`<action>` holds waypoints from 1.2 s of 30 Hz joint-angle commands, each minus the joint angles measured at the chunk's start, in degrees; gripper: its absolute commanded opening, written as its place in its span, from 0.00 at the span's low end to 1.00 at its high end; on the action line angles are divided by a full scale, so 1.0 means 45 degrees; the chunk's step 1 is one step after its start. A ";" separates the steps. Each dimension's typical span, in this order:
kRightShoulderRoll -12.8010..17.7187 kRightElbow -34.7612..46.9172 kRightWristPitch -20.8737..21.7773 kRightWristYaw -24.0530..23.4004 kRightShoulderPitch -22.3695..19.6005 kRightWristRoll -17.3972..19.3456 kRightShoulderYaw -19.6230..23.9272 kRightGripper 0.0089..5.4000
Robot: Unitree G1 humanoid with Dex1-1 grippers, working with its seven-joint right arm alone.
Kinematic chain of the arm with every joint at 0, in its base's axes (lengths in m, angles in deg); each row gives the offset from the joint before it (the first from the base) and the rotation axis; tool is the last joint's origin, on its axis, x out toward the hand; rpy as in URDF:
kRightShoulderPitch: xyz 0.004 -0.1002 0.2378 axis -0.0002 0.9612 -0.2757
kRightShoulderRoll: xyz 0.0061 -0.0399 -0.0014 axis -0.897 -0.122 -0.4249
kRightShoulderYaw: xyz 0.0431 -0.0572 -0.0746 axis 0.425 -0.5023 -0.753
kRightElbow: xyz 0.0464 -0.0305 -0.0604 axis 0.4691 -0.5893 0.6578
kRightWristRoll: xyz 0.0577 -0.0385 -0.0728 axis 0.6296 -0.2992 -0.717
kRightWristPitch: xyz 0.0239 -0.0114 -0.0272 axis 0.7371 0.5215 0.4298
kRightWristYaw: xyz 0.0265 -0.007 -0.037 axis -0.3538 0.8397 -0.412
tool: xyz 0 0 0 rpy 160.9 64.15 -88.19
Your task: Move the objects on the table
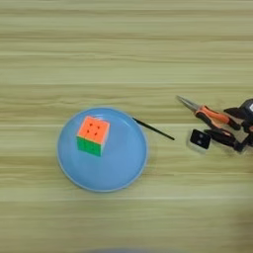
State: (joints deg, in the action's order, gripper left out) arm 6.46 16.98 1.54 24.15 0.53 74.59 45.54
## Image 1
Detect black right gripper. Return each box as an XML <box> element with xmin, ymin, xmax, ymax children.
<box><xmin>204</xmin><ymin>106</ymin><xmax>253</xmax><ymax>153</ymax></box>

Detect orange black needle-nose pliers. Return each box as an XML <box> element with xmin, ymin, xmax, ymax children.
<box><xmin>176</xmin><ymin>95</ymin><xmax>242</xmax><ymax>139</ymax></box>

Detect small black square box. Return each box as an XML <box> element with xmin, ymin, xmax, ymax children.
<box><xmin>188</xmin><ymin>128</ymin><xmax>212</xmax><ymax>153</ymax></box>

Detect thin black pen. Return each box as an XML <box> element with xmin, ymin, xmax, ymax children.
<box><xmin>131</xmin><ymin>117</ymin><xmax>176</xmax><ymax>141</ymax></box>

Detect blue round plate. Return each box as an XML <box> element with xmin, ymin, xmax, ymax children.
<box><xmin>56</xmin><ymin>107</ymin><xmax>149</xmax><ymax>194</ymax></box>

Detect orange green puzzle cube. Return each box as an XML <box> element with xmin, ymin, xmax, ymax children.
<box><xmin>76</xmin><ymin>115</ymin><xmax>111</xmax><ymax>157</ymax></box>

